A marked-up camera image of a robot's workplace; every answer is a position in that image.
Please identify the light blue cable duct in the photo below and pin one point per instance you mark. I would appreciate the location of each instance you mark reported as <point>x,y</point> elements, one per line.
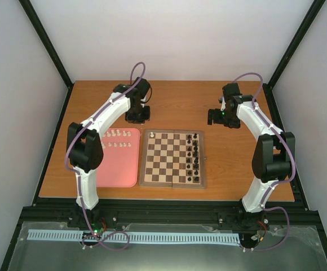
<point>229,239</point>

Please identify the wooden chess board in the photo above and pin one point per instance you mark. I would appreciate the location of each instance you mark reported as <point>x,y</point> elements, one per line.
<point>168,160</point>

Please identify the pink plastic tray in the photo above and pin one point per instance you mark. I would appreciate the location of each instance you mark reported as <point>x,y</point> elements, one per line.
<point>119,167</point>

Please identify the white chess pieces row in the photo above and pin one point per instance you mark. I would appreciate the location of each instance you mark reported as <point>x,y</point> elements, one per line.
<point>116,138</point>

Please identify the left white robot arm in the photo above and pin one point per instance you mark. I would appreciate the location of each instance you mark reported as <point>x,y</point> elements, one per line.
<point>84,152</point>

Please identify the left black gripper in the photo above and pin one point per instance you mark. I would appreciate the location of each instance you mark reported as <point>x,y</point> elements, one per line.
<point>147,117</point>

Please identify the black aluminium frame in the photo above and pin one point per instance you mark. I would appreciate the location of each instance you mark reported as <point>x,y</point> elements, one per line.
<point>56,210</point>

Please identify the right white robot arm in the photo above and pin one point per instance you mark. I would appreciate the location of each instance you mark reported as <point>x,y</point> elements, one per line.
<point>273,158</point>

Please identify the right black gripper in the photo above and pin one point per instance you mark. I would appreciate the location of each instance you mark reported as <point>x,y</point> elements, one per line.
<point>235,123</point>

